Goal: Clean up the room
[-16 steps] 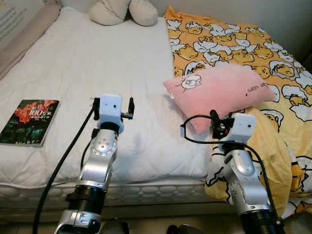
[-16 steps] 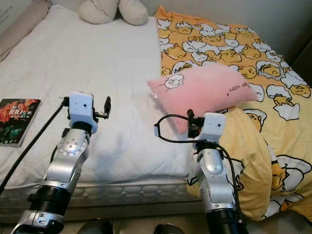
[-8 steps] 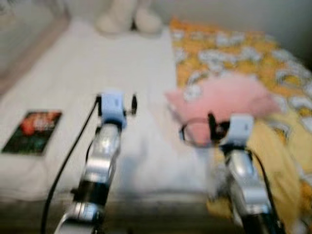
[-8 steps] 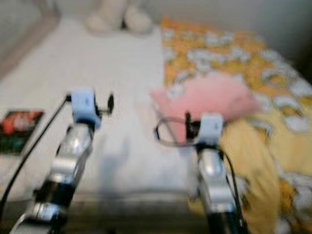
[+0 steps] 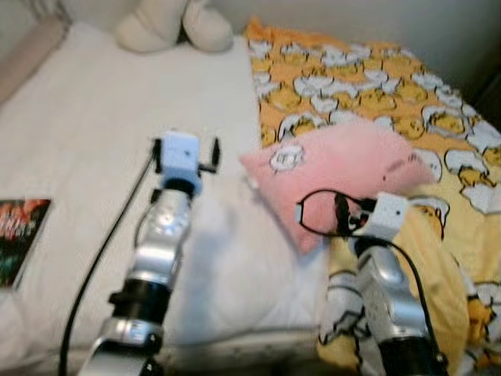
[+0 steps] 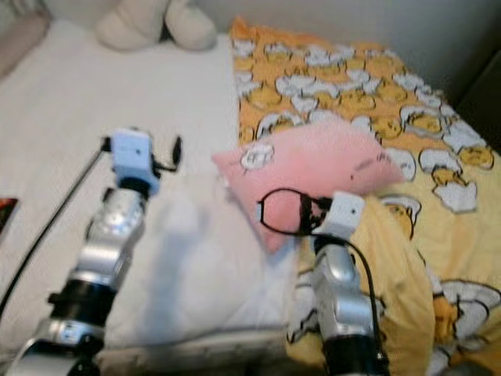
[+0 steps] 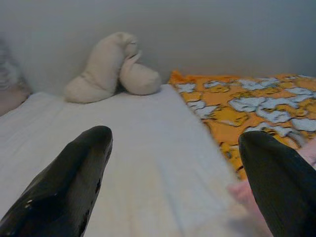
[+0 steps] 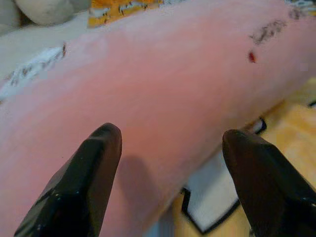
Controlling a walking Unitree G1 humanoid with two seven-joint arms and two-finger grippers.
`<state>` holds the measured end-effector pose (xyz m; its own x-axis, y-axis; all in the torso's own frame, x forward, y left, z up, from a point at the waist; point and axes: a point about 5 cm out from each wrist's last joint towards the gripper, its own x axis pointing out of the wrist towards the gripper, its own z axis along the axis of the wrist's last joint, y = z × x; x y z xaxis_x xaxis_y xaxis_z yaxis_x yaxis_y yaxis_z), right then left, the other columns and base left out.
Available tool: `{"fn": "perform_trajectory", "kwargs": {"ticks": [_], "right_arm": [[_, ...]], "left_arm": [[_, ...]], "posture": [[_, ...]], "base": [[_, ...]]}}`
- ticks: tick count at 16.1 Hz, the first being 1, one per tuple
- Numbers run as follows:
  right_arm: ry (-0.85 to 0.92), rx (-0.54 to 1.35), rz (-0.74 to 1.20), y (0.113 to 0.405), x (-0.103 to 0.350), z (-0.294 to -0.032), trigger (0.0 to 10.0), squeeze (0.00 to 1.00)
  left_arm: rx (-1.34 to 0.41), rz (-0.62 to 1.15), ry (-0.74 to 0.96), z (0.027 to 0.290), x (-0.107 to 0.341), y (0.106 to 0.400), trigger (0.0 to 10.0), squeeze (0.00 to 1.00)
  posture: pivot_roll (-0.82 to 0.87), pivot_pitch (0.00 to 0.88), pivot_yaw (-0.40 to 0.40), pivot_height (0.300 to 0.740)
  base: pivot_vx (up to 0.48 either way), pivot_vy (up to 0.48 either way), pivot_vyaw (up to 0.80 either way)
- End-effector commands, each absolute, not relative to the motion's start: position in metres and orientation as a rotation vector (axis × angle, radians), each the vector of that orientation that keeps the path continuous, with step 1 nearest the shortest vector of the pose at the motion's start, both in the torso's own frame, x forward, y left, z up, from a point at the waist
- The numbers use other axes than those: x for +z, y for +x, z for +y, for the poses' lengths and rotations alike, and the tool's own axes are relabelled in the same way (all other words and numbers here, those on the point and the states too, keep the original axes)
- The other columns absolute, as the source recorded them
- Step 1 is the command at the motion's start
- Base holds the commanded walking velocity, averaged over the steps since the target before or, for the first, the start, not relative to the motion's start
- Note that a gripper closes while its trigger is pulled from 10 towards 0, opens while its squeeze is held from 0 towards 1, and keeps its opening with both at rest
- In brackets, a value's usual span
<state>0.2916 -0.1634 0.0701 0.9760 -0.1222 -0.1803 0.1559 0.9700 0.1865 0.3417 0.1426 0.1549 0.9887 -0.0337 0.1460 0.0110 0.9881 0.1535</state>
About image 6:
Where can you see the pink pillow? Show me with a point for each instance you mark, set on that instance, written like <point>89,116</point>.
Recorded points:
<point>321,160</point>

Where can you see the yellow cartoon print blanket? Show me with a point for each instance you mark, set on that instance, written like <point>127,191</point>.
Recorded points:
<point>344,86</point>

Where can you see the dark cover book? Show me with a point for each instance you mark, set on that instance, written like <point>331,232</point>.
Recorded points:
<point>6,211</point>

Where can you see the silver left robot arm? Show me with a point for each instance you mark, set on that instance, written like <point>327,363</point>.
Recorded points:
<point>113,235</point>

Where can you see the white bed sheet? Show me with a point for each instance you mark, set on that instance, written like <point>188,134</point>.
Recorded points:
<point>78,102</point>

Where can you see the cream plush toy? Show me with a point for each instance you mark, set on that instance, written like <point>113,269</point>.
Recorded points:
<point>133,30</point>

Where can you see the dark cabinet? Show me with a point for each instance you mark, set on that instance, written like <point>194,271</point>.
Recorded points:
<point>481,102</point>

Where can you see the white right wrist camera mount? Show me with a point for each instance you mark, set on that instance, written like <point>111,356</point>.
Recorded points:
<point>344,213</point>

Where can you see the pale blue left wrist camera mount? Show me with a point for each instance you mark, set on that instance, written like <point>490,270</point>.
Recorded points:
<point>131,153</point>

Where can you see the beige padded bed rail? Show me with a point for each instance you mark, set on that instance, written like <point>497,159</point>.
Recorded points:
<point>19,43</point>

